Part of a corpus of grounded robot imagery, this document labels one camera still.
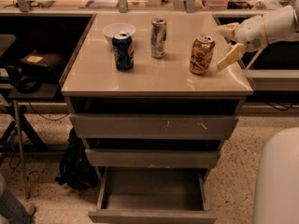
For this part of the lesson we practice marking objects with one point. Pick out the black backpack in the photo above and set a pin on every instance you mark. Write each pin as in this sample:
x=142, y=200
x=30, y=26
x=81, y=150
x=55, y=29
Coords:
x=75, y=169

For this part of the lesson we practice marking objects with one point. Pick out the orange soda can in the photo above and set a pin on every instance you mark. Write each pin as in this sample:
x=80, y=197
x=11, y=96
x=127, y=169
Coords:
x=202, y=52

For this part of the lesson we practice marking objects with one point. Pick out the blue Pepsi can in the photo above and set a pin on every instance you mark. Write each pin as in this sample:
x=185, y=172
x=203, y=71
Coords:
x=123, y=48

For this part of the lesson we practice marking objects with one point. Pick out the white bowl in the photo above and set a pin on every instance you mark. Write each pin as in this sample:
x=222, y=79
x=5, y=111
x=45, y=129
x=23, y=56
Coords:
x=113, y=28

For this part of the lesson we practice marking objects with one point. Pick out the black box with label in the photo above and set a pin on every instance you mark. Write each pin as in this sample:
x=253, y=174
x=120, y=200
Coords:
x=46, y=65

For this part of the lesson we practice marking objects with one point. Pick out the middle grey drawer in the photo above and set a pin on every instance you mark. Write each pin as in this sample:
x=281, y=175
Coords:
x=152, y=158

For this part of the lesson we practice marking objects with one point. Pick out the person's leg in jeans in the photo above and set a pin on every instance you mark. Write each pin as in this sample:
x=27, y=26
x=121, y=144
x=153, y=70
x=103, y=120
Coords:
x=11, y=210

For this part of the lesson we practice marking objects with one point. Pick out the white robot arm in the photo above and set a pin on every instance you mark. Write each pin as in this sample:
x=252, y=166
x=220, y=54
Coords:
x=276, y=199

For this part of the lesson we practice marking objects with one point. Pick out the tall silver can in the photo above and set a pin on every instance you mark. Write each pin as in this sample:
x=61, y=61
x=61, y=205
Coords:
x=158, y=37

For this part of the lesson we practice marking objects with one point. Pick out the grey drawer cabinet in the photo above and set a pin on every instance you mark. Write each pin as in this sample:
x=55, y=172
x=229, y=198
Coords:
x=153, y=86

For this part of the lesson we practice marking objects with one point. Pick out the bottom grey drawer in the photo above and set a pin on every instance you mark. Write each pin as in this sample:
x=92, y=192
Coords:
x=151, y=196

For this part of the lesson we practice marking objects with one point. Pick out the top grey drawer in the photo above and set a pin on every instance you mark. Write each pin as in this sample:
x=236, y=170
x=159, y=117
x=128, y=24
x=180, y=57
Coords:
x=182, y=127

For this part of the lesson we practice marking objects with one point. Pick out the white stick with tip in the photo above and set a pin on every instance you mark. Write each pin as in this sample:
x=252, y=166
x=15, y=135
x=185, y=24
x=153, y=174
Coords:
x=253, y=59

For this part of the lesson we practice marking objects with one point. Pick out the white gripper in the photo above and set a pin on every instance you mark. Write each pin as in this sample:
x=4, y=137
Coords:
x=249, y=33

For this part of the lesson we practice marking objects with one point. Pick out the grey drawer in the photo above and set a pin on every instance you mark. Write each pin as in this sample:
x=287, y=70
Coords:
x=152, y=158
x=182, y=127
x=151, y=196

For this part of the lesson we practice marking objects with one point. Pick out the black headphones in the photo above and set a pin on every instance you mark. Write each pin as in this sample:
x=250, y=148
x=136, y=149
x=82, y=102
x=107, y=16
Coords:
x=22, y=83

